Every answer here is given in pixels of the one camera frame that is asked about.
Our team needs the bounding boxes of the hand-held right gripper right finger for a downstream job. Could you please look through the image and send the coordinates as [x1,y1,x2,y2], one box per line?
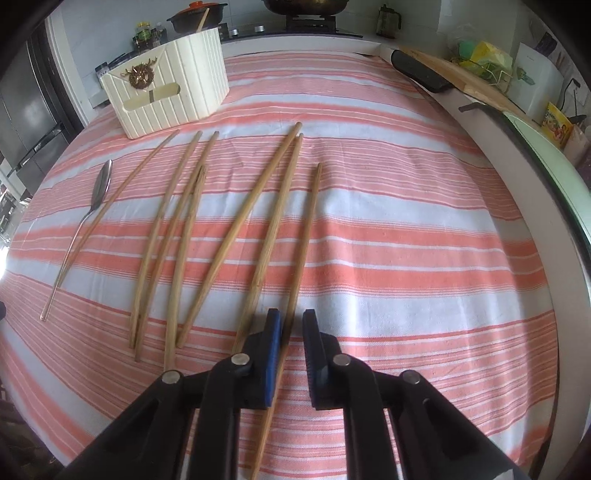
[302,309,529,480]

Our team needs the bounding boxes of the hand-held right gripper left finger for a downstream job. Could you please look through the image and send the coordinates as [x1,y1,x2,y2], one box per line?
[55,308,283,480]

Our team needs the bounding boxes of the metal spoon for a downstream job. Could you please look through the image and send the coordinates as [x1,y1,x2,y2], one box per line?
[41,159,114,322]

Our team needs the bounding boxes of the cream ribbed utensil box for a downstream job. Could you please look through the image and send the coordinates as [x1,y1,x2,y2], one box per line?
[99,26,230,140]

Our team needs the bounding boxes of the pink striped cloth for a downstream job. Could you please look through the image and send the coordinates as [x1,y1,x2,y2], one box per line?
[0,51,559,480]

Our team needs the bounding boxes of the black oblong case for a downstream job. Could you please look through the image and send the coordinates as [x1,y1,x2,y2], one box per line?
[392,49,455,93]

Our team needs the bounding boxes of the wooden cutting board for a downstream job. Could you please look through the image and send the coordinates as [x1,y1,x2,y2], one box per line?
[399,46,541,125]

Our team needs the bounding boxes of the black gas stove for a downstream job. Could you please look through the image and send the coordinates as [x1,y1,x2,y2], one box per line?
[222,14,365,40]

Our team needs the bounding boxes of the seasoning bottles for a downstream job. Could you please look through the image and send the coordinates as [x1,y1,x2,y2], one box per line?
[131,21,169,51]

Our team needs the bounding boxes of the black pot with orange lid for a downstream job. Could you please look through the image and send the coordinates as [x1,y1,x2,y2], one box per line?
[167,0,229,34]

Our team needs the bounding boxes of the steel refrigerator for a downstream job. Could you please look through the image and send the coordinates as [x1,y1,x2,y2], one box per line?
[0,23,86,195]

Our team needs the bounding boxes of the dark wok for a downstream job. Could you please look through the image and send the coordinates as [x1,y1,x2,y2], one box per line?
[262,0,349,17]

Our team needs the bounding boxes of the yellow snack packet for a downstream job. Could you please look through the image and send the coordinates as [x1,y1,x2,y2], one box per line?
[542,102,575,148]

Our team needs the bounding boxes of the glass french press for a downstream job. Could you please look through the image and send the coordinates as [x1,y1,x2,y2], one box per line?
[376,4,402,38]

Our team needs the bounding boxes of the pink jar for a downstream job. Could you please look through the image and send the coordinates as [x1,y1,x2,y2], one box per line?
[566,124,591,167]

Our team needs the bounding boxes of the white box appliance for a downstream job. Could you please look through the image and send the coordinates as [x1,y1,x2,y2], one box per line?
[508,42,565,121]

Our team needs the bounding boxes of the wire rack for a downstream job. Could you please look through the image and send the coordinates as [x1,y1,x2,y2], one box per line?
[475,62,515,90]

